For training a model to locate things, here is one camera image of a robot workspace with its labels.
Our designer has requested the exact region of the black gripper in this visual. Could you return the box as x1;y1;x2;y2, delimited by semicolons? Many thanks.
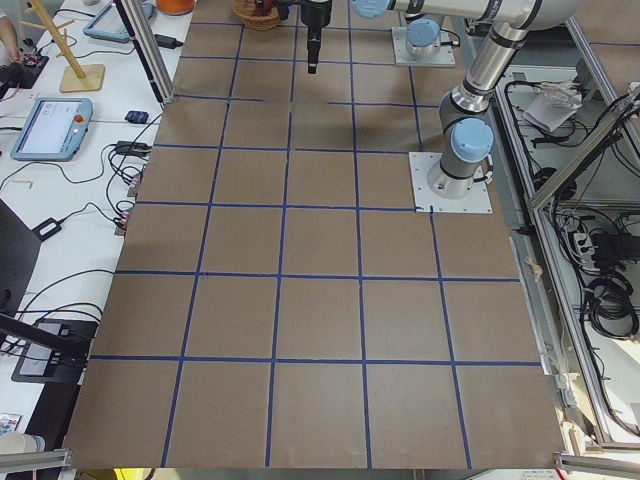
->
300;0;333;75

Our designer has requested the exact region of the red apple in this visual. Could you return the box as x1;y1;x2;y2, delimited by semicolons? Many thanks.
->
254;0;274;15

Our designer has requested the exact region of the wicker basket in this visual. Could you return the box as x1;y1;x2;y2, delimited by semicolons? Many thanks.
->
232;0;281;31

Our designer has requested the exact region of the black power adapter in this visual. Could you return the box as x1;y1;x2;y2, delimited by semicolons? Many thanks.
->
154;34;184;49

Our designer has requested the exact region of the orange bucket with lid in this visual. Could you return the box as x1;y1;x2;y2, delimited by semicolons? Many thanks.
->
156;0;196;16

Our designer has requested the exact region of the right teach pendant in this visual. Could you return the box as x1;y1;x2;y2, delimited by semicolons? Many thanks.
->
83;1;130;43

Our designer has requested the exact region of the teach pendant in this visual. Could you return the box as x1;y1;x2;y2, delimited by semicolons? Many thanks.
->
11;98;93;162
83;1;130;43

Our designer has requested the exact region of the wooden stand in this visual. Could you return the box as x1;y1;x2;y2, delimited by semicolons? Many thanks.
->
22;0;105;94

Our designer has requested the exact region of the left teach pendant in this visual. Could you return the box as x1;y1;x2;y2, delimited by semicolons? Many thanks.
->
11;98;93;162

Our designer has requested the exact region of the black power brick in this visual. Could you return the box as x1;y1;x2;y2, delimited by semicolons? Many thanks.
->
31;218;63;242

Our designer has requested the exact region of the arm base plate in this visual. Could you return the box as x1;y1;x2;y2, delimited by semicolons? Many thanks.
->
408;152;493;214
391;27;456;68

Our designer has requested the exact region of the aluminium frame post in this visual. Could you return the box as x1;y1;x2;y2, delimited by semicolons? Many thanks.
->
114;0;176;105

